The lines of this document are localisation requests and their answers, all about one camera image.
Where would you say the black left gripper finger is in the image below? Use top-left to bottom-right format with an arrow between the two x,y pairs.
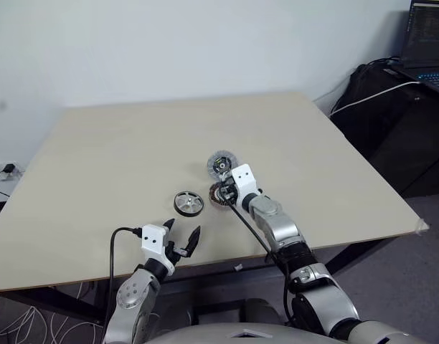
161,218 -> 177,244
181,225 -> 203,257

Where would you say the grey round motor lid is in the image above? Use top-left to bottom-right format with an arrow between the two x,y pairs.
206,150 -> 239,180

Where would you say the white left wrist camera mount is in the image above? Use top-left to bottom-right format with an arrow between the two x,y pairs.
139,223 -> 174,270

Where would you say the black silver spoked rotor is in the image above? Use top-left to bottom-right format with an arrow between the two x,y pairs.
174,191 -> 203,217

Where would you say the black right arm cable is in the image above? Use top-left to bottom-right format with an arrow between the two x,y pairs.
225,193 -> 296,325

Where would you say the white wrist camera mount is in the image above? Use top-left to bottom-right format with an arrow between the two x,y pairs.
230,163 -> 264,204
139,223 -> 174,270

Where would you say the power adapter with socket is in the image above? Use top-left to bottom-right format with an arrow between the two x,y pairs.
0,163 -> 22,182

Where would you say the black bag with cable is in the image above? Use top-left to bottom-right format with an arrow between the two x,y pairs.
329,63 -> 439,198

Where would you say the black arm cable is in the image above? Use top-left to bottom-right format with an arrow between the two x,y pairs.
225,193 -> 296,325
103,226 -> 143,336

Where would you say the black laptop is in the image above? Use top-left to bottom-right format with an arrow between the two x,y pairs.
397,0 -> 439,89

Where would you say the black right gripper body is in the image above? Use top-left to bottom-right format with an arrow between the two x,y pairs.
219,174 -> 240,209

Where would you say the white cable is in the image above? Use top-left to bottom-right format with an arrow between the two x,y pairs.
330,81 -> 422,115

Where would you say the motor housing with copper windings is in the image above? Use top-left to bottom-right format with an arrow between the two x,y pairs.
207,181 -> 235,212

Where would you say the dark metal table frame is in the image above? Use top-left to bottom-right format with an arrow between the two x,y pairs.
0,236 -> 421,325

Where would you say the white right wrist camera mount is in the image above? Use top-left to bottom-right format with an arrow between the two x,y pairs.
230,163 -> 264,204

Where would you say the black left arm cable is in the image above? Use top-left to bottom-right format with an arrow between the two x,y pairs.
103,226 -> 143,336

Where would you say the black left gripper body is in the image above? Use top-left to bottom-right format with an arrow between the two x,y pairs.
164,240 -> 190,268

